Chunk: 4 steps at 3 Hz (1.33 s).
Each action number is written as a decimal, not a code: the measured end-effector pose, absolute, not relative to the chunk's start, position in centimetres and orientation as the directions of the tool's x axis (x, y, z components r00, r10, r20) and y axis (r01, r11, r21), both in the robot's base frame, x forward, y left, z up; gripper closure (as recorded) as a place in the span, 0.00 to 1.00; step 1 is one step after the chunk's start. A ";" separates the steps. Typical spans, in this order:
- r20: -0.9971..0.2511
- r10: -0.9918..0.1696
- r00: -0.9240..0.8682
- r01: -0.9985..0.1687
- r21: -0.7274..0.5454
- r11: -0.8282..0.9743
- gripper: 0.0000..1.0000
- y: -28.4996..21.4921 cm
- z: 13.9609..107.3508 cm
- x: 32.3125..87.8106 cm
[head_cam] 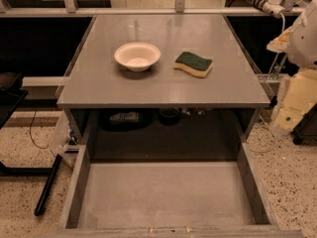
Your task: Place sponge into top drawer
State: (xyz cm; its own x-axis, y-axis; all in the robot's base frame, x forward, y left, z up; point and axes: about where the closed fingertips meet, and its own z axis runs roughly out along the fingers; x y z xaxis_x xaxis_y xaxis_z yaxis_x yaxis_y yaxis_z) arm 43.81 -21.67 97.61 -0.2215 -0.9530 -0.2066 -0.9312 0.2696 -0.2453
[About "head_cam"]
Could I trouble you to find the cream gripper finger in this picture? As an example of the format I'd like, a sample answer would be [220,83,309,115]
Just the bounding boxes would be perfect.
[266,28,292,54]
[272,68,317,132]

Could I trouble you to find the green and yellow sponge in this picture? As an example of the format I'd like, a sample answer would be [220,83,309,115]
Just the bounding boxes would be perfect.
[173,52,213,78]

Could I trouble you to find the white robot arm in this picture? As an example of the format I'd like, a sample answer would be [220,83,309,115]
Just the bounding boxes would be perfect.
[266,0,317,134]

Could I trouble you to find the grey cabinet with top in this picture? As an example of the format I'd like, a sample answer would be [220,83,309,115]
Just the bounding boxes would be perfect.
[56,14,271,161]

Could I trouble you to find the grey open top drawer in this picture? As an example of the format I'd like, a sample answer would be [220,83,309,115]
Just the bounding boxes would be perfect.
[60,148,304,238]

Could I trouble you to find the dark cup under cabinet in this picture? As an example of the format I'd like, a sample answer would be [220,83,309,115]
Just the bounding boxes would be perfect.
[158,108,180,126]

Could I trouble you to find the white paper bowl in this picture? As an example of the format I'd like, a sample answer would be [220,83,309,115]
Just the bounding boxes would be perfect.
[114,43,160,72]

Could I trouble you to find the black chair at left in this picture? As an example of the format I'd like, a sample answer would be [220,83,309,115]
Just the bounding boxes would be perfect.
[0,72,28,128]

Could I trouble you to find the black metal stand leg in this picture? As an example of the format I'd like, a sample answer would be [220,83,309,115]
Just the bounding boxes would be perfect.
[34,155,62,216]

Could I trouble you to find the white ribbed hose fitting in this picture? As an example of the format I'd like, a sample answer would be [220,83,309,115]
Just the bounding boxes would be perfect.
[245,0,284,18]

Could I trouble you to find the metal railing frame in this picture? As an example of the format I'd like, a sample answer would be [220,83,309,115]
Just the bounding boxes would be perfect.
[0,0,317,18]

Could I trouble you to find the black cable on floor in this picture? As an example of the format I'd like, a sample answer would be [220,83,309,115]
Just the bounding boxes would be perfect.
[28,108,50,151]

